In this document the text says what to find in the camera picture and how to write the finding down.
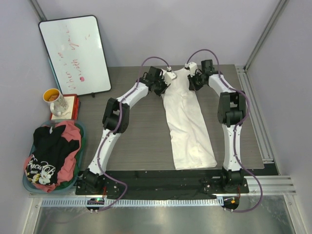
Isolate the slotted cable duct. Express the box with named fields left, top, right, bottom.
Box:
left=41, top=197, right=224, bottom=208

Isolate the left corner aluminium post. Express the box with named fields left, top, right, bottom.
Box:
left=29, top=0, right=47, bottom=21

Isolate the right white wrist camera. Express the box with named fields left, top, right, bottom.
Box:
left=184, top=62, right=197, bottom=76

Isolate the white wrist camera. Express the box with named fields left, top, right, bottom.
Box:
left=184, top=62, right=197, bottom=76
left=163, top=66, right=177, bottom=86

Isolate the yellow-lined floral mug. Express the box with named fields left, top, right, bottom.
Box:
left=43, top=88, right=69, bottom=117

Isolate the black floral-print t-shirt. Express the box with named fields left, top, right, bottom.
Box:
left=25, top=122, right=81, bottom=186

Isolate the right aluminium frame rail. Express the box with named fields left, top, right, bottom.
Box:
left=235, top=66, right=296, bottom=195

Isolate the teal laundry basket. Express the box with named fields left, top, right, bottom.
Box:
left=22, top=120, right=87, bottom=194

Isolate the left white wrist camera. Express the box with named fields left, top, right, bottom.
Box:
left=163, top=66, right=177, bottom=86

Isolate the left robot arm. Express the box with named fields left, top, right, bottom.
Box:
left=77, top=66, right=177, bottom=194

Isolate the white robot-print t-shirt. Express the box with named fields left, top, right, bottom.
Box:
left=161, top=69, right=217, bottom=170

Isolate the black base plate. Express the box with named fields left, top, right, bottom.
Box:
left=76, top=169, right=250, bottom=197

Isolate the corner aluminium post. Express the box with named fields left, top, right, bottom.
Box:
left=244, top=0, right=289, bottom=71
left=29, top=0, right=47, bottom=21

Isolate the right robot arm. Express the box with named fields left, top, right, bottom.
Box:
left=184, top=59, right=249, bottom=194

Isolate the pink t-shirt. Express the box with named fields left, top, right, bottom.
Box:
left=23, top=120, right=84, bottom=193

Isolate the white dry-erase board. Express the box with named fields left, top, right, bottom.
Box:
left=39, top=15, right=111, bottom=96

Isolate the right corner aluminium post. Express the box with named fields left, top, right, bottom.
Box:
left=244, top=0, right=289, bottom=71

